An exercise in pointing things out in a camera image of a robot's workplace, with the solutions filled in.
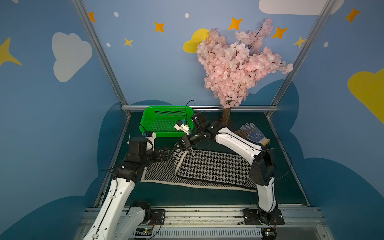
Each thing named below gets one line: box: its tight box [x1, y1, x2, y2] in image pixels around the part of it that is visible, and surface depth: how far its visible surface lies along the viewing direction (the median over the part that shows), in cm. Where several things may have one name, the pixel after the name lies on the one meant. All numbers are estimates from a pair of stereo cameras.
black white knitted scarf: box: [140, 149, 258, 192], surface depth 90 cm
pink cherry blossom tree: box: [197, 18, 294, 127], surface depth 75 cm
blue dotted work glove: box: [240, 123, 271, 146], surface depth 110 cm
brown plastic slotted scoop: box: [233, 130, 251, 139], surface depth 111 cm
